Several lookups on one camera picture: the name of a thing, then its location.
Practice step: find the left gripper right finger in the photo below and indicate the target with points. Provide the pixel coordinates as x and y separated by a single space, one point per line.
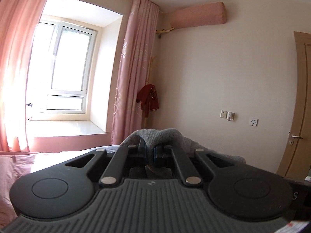
199 167

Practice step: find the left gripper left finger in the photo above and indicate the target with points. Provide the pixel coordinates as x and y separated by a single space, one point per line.
109 169

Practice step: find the grey sweatpants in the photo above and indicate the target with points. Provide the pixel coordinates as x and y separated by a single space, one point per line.
152 138

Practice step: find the wooden coat rack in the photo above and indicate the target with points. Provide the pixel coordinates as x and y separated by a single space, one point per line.
147 97

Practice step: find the red garment on rack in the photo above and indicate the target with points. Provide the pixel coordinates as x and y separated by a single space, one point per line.
154 104

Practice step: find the pink bed cover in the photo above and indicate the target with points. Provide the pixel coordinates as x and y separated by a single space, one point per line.
17 164

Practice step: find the wooden door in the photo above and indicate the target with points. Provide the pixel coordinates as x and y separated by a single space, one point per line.
295 163

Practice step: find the pink right curtain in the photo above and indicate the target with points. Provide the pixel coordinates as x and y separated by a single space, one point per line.
133 68

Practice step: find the pink curtain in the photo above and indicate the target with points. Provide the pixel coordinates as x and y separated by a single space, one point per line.
133 68
19 19

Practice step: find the pink covered air conditioner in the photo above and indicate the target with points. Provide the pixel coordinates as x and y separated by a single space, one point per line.
200 15

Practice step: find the pink left curtain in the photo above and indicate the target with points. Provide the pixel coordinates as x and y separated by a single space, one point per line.
19 19

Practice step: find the white wall plug adapter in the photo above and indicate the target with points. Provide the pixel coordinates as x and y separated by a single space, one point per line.
230 116

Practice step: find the white wall socket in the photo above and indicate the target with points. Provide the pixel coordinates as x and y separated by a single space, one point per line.
253 122

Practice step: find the silver door handle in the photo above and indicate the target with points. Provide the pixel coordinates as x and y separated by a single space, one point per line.
292 138

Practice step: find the white window frame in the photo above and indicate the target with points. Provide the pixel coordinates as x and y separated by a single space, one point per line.
59 68

